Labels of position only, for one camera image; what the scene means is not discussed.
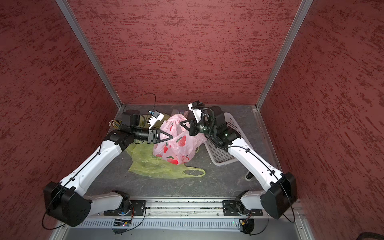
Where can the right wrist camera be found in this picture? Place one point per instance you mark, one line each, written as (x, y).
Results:
(198, 110)

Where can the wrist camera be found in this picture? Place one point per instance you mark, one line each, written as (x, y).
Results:
(198, 110)
(155, 117)

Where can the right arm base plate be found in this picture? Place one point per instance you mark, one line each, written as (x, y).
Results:
(236, 209)

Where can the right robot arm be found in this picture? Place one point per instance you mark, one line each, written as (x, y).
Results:
(279, 190)

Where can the crayon box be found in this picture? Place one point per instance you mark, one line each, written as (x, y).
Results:
(184, 113)

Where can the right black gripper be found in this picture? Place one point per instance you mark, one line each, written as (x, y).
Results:
(193, 128)

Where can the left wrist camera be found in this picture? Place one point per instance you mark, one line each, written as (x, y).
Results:
(155, 117)

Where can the aluminium front rail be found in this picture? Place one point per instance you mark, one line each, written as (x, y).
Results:
(171, 207)

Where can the right aluminium corner post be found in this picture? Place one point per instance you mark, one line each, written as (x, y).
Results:
(290, 37)

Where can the aluminium corner post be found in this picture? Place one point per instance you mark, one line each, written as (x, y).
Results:
(75, 26)
(290, 37)

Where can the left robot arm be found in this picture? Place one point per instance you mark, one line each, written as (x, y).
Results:
(66, 201)

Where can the pink plastic bag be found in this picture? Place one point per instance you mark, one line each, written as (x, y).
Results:
(182, 148)

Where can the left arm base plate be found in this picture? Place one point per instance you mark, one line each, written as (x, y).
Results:
(128, 208)

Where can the green plastic bag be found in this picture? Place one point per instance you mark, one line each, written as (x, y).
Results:
(146, 164)

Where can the left aluminium corner post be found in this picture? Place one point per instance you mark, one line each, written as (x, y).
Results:
(75, 26)

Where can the yellow pencil cup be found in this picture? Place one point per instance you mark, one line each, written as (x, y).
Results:
(115, 124)

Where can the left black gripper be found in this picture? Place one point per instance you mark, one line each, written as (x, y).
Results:
(154, 136)

